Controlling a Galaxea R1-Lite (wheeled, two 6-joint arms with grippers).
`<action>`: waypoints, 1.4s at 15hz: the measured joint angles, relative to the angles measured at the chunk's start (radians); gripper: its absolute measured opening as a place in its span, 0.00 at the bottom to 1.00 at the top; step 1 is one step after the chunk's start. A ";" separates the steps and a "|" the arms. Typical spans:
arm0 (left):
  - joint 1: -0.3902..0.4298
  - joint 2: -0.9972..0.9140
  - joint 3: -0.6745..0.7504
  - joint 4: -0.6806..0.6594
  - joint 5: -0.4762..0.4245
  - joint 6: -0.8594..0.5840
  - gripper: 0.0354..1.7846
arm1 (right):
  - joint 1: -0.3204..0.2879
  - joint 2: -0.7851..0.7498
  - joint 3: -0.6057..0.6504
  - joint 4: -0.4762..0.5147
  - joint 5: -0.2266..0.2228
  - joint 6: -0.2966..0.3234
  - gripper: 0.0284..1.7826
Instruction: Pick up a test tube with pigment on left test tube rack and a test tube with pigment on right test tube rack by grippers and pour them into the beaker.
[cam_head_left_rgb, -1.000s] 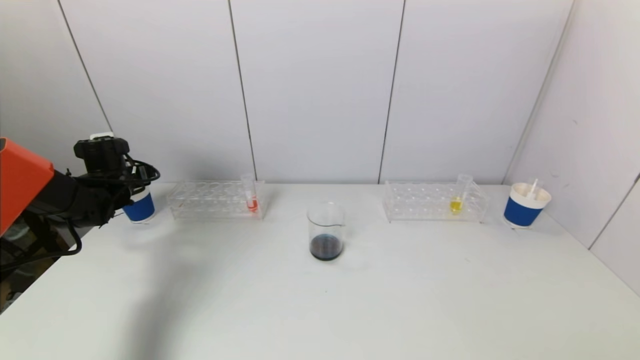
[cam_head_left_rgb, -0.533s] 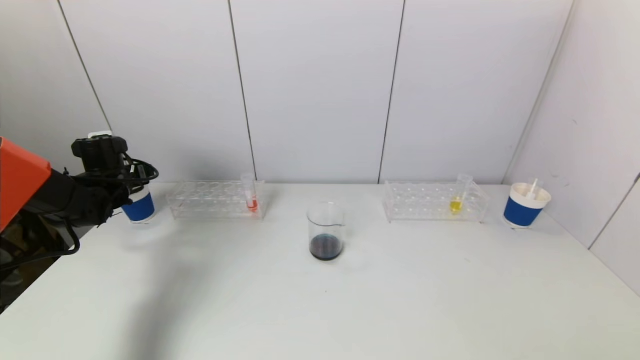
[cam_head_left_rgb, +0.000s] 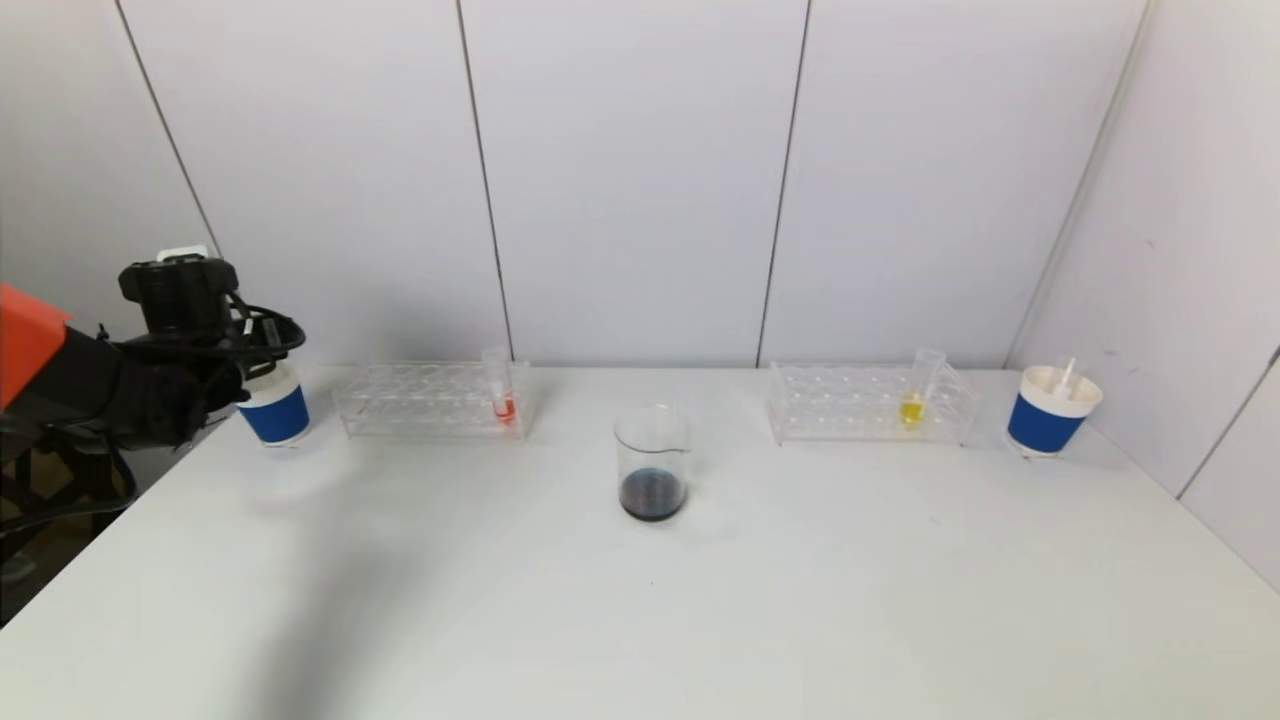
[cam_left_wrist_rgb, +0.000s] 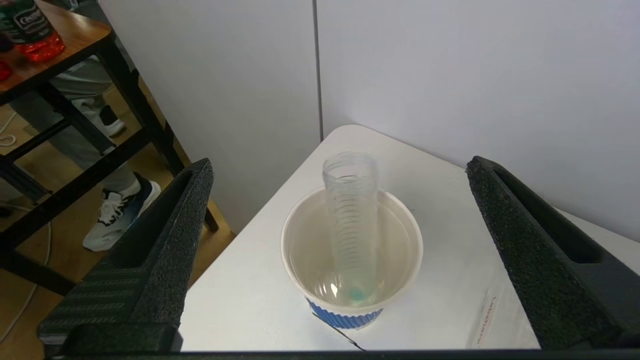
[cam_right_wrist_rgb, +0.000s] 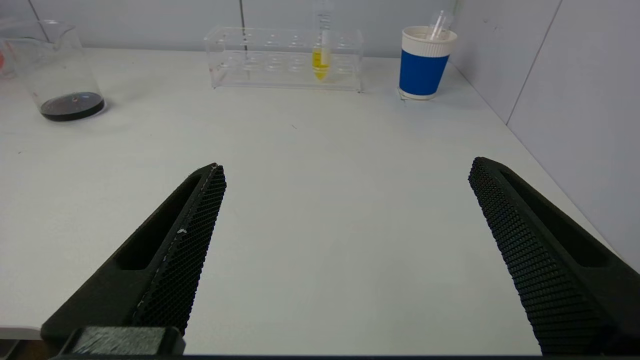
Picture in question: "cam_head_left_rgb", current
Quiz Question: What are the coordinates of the clear glass beaker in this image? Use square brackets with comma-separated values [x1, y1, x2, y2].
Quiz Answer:
[614, 404, 693, 524]

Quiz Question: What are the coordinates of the test tube with red pigment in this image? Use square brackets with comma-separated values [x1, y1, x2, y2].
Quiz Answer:
[481, 346, 519, 426]

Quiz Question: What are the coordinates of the clear acrylic test tube rack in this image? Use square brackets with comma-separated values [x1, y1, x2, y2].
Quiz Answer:
[333, 360, 533, 441]
[765, 362, 979, 448]

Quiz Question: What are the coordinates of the test tube with yellow pigment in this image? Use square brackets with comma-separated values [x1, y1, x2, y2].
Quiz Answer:
[897, 348, 946, 429]

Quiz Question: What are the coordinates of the blue white paper cup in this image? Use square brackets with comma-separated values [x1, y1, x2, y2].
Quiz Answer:
[1005, 365, 1104, 459]
[236, 362, 312, 448]

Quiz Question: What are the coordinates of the black framed wooden table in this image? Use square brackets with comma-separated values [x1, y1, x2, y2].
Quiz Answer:
[0, 440, 136, 566]

